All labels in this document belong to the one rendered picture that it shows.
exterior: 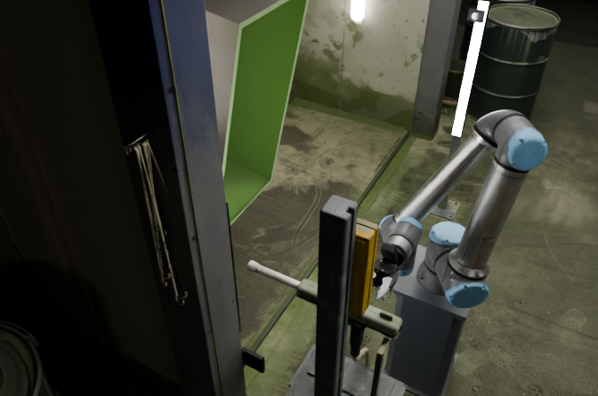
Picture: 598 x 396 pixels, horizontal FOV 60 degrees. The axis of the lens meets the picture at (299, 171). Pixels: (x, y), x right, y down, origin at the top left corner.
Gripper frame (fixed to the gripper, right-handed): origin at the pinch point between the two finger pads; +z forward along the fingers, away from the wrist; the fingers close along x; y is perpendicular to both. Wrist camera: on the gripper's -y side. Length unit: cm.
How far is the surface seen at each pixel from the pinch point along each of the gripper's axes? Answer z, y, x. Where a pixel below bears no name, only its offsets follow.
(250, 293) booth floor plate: -56, 105, 86
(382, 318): 11.4, -5.2, -7.4
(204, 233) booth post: 17, -17, 47
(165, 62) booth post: 22, -72, 46
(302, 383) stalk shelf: 19.6, 30.2, 12.8
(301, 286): 12.3, -5.1, 17.1
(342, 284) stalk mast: 31.9, -36.5, -3.4
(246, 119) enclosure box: -104, 26, 115
